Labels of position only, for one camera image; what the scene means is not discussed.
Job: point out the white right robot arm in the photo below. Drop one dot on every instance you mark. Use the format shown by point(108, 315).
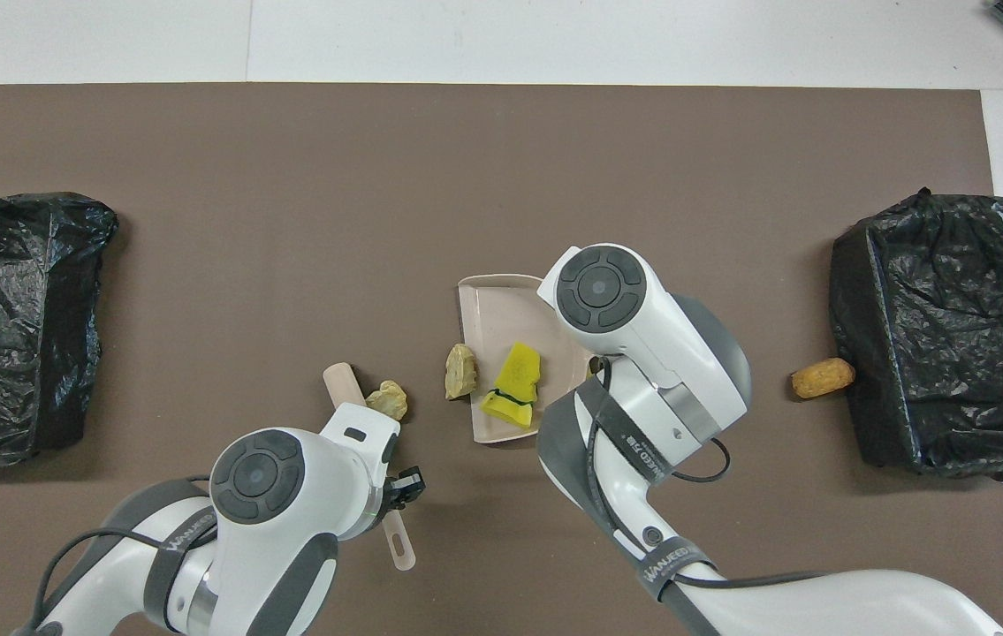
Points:
point(625, 318)

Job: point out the blocky yellow sponge piece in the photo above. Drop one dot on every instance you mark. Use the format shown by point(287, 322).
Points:
point(506, 410)

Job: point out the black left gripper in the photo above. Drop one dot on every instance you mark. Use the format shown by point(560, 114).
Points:
point(391, 493)

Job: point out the beige plastic dustpan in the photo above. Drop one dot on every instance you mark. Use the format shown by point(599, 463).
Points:
point(488, 318)

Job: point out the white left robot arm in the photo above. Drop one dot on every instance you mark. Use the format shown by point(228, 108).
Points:
point(271, 495)

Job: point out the notched yellow sponge piece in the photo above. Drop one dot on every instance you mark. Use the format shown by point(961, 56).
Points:
point(520, 367)

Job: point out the black bag-lined bin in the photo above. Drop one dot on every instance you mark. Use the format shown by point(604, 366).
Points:
point(24, 353)
point(952, 353)

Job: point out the orange-brown nugget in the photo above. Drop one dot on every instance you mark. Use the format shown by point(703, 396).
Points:
point(822, 378)

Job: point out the large brown table mat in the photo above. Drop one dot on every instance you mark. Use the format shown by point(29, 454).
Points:
point(201, 177)

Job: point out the beige foam chunk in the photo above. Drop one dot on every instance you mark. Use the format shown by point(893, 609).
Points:
point(460, 371)
point(388, 400)

